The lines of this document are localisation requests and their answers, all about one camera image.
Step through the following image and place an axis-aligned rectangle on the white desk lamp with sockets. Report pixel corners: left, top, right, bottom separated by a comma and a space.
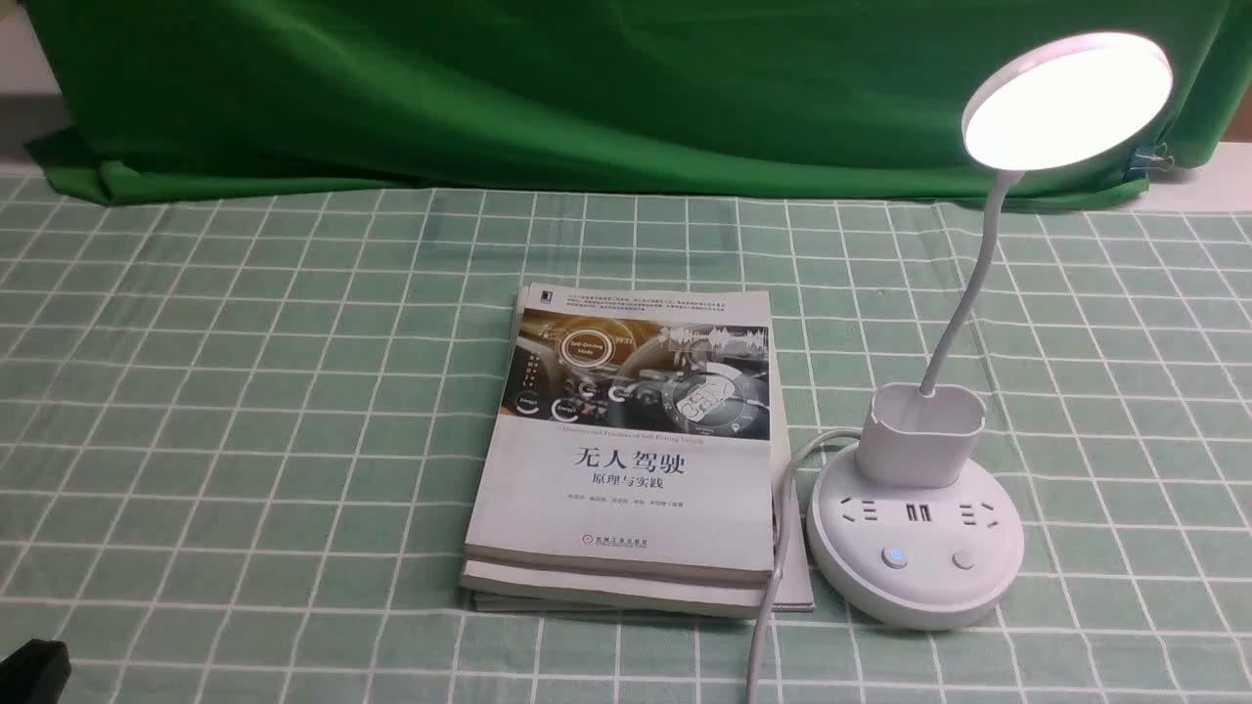
806, 31, 1174, 630

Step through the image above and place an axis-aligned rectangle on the top book self-driving cover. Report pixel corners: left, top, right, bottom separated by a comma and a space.
463, 284, 776, 588

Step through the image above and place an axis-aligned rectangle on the bottom book under stack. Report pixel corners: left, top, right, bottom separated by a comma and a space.
459, 289, 816, 620

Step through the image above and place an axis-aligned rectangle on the green backdrop cloth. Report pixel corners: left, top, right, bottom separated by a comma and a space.
25, 1, 1249, 205

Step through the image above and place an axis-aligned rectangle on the green checkered tablecloth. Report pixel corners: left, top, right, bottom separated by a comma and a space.
1, 175, 1251, 703

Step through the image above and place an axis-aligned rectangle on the blue binder clip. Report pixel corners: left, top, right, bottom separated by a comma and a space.
1126, 143, 1174, 180

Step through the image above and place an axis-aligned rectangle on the black object bottom left corner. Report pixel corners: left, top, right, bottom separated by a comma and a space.
1, 638, 73, 703

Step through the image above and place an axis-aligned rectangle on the white lamp power cable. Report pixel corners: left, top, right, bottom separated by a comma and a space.
742, 427, 864, 704

